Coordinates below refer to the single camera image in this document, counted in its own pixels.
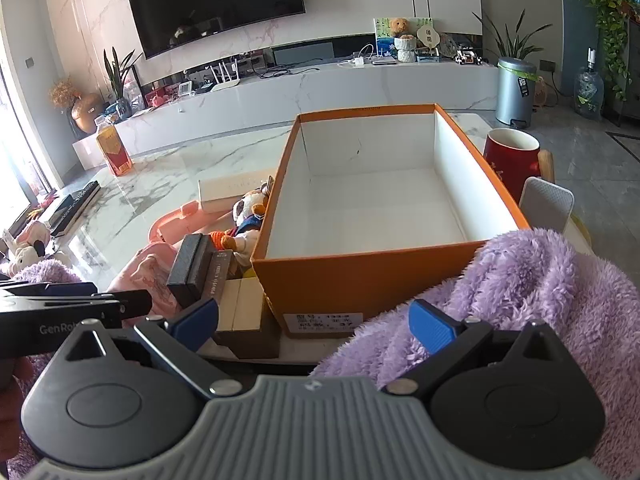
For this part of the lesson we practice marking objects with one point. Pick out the copper vase dried flowers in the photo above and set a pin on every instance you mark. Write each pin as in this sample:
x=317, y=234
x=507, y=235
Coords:
x=81, y=109

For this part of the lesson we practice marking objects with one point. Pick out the white plush toy floor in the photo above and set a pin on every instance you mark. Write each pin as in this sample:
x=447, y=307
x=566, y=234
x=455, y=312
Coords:
x=28, y=248

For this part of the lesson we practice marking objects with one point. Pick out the red panda plush toy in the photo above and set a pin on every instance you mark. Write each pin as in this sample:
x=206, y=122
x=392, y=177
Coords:
x=248, y=213

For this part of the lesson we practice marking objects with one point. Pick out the potted plant by bin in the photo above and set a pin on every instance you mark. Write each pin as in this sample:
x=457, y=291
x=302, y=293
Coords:
x=511, y=42

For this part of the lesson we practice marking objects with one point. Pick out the orange tea bottle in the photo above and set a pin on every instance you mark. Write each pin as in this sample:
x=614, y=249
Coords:
x=114, y=152

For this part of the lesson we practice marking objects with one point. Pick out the pink cloth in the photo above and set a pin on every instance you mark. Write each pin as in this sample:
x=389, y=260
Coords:
x=149, y=269

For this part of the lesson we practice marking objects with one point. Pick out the white marble tv cabinet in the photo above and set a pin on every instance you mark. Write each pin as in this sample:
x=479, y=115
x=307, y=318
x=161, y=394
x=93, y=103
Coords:
x=257, y=103

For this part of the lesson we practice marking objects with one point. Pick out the orange cardboard box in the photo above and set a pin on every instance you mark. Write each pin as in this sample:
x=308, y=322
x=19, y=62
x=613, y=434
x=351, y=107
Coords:
x=370, y=207

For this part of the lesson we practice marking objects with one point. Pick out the water jug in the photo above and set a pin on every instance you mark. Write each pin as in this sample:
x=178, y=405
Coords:
x=589, y=89

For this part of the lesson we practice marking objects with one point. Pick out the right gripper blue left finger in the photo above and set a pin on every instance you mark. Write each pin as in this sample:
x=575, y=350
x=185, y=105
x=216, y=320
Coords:
x=173, y=346

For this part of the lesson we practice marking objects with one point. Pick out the silver pedal trash bin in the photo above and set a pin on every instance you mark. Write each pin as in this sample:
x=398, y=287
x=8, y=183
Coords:
x=516, y=89

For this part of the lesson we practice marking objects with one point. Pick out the tan wooden box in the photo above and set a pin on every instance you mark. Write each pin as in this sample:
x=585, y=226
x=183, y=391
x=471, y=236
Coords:
x=246, y=325

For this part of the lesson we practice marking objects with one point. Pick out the black small box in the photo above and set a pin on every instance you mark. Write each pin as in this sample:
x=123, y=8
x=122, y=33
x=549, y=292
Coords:
x=188, y=273

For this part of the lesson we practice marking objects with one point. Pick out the person left hand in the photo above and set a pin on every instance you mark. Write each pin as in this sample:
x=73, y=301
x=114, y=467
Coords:
x=11, y=404

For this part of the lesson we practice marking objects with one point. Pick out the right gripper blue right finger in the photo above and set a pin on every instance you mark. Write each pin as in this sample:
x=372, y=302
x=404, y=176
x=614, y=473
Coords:
x=432, y=329

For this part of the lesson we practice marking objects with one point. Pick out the white glasses case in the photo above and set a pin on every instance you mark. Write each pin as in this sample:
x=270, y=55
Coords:
x=220, y=194

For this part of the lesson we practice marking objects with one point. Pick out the orange crochet ball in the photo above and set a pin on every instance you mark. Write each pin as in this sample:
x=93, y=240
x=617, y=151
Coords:
x=216, y=239

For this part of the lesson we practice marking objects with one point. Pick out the pink phone holder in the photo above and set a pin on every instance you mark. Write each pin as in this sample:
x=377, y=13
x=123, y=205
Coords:
x=189, y=218

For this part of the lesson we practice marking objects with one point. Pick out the hanging ivy plant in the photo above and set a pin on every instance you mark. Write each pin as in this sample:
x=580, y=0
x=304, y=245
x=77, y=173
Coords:
x=613, y=18

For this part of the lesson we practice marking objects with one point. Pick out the red mug wooden handle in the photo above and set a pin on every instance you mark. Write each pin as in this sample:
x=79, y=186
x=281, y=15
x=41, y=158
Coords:
x=515, y=156

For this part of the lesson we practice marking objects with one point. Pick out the black keyboard on floor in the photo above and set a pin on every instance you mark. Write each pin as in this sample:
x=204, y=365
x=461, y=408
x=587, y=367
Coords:
x=70, y=209

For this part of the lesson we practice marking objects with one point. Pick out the white wifi router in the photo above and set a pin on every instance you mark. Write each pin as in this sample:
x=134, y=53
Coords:
x=226, y=75

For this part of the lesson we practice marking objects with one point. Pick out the brown photo box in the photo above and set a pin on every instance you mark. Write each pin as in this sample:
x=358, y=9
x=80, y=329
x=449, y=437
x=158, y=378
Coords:
x=216, y=275

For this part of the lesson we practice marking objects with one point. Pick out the purple fluffy blanket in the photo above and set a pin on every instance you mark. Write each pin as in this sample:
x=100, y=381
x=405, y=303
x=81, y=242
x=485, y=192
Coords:
x=543, y=365

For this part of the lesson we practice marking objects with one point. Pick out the teddy bear on cabinet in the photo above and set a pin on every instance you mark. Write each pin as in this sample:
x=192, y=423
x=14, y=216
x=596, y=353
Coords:
x=404, y=41

